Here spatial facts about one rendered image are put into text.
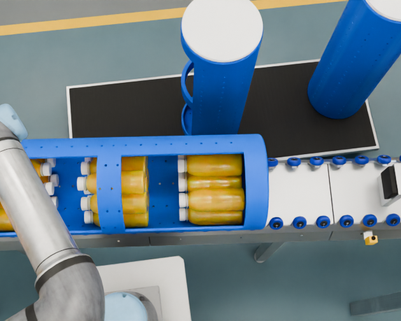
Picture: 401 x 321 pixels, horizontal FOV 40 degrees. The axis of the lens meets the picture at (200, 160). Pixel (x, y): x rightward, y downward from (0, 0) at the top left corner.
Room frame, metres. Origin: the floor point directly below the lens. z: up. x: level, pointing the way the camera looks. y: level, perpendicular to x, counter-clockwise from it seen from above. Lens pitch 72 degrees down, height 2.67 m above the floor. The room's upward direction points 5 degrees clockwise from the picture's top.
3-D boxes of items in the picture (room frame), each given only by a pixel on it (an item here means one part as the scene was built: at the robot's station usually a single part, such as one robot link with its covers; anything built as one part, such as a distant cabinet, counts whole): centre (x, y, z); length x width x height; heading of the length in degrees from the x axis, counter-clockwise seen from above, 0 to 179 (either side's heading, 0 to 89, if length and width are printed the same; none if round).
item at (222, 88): (1.03, -0.03, 0.59); 0.28 x 0.28 x 0.88
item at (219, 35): (1.03, -0.03, 1.03); 0.28 x 0.28 x 0.01
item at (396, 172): (0.53, -0.60, 1.00); 0.10 x 0.04 x 0.15; 7
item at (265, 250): (0.42, -0.33, 0.31); 0.06 x 0.06 x 0.63; 7
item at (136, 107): (1.07, -0.08, 0.07); 1.50 x 0.52 x 0.15; 103
